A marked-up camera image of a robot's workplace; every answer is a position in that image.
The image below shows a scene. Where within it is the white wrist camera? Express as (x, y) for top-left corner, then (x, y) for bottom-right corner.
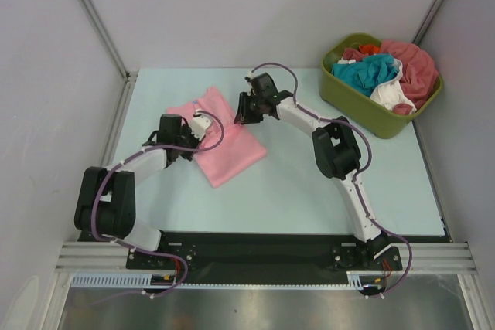
(244, 71), (258, 96)
(189, 111), (212, 141)

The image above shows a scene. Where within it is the aluminium frame rail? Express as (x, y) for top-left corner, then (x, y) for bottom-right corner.
(55, 242), (477, 275)

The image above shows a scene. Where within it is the pink t shirt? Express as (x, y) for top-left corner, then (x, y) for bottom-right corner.
(166, 87), (267, 188)

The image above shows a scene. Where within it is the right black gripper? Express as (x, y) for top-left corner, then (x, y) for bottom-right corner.
(234, 91), (265, 124)

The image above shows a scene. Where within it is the orange t shirt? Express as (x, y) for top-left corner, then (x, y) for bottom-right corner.
(358, 44), (380, 56)

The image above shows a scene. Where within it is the olive green plastic bin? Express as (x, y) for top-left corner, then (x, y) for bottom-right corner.
(319, 33), (444, 139)

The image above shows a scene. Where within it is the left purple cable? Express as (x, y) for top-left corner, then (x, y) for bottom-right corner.
(73, 111), (226, 301)

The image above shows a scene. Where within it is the white slotted cable duct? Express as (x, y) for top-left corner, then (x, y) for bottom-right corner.
(71, 273), (384, 291)

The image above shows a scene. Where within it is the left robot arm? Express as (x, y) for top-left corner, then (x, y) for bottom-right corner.
(74, 114), (212, 268)

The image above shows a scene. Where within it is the white t shirt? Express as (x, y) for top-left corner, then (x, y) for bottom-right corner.
(368, 60), (417, 115)

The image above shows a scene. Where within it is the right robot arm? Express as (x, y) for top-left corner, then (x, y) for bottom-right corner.
(234, 73), (394, 269)

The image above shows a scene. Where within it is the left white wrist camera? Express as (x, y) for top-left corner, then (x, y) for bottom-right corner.
(189, 111), (212, 141)

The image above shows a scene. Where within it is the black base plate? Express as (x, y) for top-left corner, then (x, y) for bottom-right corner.
(80, 233), (449, 286)

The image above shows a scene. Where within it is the coral red t shirt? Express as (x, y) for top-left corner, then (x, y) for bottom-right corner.
(338, 39), (439, 113)

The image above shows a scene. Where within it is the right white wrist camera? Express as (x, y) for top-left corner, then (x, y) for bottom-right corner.
(244, 71), (258, 96)

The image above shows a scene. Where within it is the teal t shirt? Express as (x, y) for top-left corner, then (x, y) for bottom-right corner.
(331, 54), (401, 97)

